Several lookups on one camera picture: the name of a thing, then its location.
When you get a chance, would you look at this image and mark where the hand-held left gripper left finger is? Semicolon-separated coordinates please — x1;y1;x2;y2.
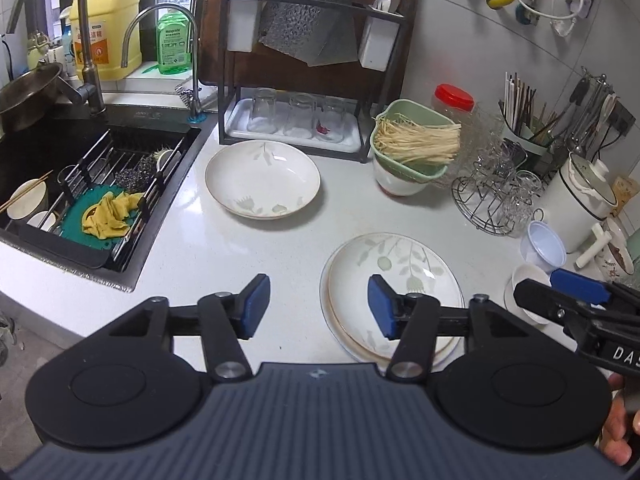
100;274;271;382

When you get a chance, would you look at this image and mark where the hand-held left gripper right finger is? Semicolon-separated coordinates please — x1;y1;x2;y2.
367;275;543;382

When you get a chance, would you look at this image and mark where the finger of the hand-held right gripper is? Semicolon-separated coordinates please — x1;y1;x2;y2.
514;280;591;333
550;268;640;307

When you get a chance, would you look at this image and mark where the small white bowl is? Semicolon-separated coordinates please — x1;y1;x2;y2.
504;263;557;326

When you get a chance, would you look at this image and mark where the blue plastic bowl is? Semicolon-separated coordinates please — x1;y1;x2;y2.
520;220;567;272

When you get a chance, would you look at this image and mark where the person's right hand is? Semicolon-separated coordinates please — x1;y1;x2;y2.
599;372;640;467

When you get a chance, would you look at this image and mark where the floral ceramic bowl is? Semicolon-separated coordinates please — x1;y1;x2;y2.
595;217;637;284

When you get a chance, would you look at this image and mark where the mint green cup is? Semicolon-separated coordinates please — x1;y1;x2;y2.
625;232;640;274

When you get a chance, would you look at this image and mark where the white electric pot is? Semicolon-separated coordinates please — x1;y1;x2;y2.
537;152;621;254

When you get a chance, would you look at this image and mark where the cut glass cup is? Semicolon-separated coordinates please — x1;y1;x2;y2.
512;170;545;213
470;152;503;196
492;140;523;171
492;191;532;227

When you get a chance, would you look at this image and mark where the glass pot lid white knob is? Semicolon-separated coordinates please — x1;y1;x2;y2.
570;152;619;207

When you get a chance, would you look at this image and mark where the deep floral white plate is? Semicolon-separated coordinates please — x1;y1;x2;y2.
204;140;322;221

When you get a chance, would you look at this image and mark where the white bowl red base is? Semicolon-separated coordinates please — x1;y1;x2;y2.
374;157;431;197

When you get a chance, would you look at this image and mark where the bundle of dry noodles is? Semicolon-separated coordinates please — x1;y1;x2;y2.
374;116;462;166

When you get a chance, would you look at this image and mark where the yellow dish cloth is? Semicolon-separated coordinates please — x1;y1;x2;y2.
81;191;146;237

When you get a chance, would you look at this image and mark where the white drip tray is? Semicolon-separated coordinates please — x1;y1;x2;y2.
223;97;363;154

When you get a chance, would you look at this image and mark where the row of hanging kitchen utensils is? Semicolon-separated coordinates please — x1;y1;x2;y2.
552;75;617;148

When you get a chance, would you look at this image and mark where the steel wool scrubber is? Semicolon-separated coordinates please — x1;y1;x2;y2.
114;154;158;194

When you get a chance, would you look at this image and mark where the bundle of chopsticks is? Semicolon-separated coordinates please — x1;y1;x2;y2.
501;71;557;143

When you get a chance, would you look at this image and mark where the clear drinking glass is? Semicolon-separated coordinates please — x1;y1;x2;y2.
285;92;317;137
316;96;348;142
248;87;280;134

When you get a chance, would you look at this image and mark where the black dish rack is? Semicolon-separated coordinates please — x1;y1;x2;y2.
217;0;421;163

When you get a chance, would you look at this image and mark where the green colander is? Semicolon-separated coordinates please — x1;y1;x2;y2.
370;99;463;184

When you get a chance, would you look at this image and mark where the teal silicone mat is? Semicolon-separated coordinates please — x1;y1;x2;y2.
60;186;146;249

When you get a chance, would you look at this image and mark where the black sink drain rack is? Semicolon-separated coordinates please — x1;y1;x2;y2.
5;127;201;273

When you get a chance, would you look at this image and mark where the red lid plastic jar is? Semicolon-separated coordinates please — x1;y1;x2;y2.
432;84;476;127

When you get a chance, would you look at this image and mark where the chrome gooseneck faucet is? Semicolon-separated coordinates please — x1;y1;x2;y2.
121;4;203;117

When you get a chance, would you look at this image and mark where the white bowl in sink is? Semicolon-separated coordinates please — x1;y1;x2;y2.
7;179;49;221

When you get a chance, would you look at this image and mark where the pair of wooden chopsticks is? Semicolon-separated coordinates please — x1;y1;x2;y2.
0;170;54;213

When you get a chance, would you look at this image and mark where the white utensil holder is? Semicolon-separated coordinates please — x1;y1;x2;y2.
226;0;261;54
357;7;401;72

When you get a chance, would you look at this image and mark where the black kitchen sink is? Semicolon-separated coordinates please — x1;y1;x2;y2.
0;102;211;293

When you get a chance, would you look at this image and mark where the green liquid bottle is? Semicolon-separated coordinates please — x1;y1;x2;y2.
156;6;195;76

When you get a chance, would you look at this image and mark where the wooden cutting board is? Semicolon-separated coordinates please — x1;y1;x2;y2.
199;0;421;106

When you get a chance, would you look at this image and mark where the embossed steel cutting board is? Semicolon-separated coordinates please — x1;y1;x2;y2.
257;0;363;68

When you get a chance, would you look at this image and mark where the stainless steel pot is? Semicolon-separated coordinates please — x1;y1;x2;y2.
0;62;66;133

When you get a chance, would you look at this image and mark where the yellow detergent jug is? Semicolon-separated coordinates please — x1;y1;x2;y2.
69;0;142;81

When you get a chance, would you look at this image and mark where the dark kitchen faucet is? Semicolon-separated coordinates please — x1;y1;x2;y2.
5;0;107;117

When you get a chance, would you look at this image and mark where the blue white bottle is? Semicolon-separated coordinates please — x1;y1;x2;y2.
59;7;77;77

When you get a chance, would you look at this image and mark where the wire cup rack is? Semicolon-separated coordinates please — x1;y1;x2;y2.
452;157;533;237

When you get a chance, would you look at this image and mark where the wire utensil rack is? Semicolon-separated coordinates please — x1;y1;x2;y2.
550;66;618;161

